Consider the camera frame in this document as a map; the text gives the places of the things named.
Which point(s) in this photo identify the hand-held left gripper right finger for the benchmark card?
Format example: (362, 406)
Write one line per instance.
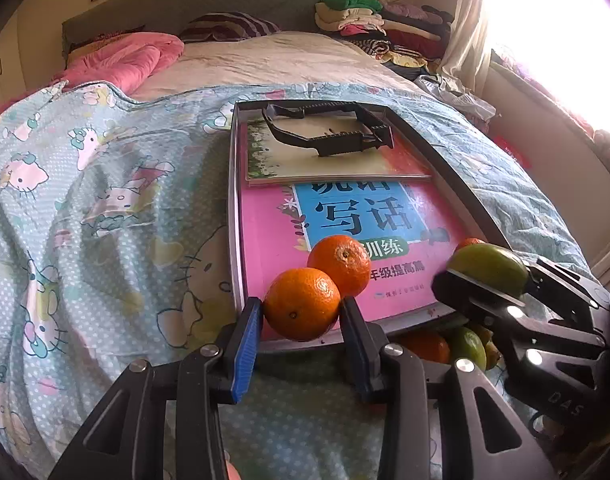
(357, 355)

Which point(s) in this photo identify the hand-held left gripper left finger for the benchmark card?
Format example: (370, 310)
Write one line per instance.
(246, 350)

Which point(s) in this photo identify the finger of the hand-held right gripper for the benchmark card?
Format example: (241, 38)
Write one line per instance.
(465, 292)
(565, 285)

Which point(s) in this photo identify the large green apple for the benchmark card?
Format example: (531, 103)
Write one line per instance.
(490, 267)

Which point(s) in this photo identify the brown kiwi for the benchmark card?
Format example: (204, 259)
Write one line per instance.
(492, 352)

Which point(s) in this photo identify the orange mandarin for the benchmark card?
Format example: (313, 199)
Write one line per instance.
(342, 262)
(301, 305)
(425, 346)

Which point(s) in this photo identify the grey metal tray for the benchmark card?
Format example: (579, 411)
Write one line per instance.
(234, 240)

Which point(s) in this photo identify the pink workbook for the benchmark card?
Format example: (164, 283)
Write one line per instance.
(270, 230)

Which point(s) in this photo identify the red bag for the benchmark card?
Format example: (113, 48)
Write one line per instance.
(507, 145)

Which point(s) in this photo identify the cartoon printed blanket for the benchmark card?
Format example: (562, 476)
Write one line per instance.
(110, 260)

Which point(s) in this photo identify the green and orange book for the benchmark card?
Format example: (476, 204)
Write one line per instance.
(335, 165)

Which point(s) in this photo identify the white plastic bag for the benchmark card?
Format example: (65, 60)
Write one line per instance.
(455, 97)

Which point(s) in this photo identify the cream curtain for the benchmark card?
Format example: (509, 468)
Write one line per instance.
(465, 25)

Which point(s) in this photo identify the pile of folded clothes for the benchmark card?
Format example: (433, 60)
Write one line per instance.
(385, 30)

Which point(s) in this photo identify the beige bed sheet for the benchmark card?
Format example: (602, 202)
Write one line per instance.
(285, 65)

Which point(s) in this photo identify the pink quilt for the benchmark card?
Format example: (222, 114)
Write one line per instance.
(125, 60)

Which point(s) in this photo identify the purple striped pillow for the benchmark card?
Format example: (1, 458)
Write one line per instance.
(230, 26)

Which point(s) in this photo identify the cream wardrobe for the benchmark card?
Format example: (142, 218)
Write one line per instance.
(10, 65)

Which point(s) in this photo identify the black plastic frame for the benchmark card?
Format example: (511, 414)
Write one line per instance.
(335, 142)

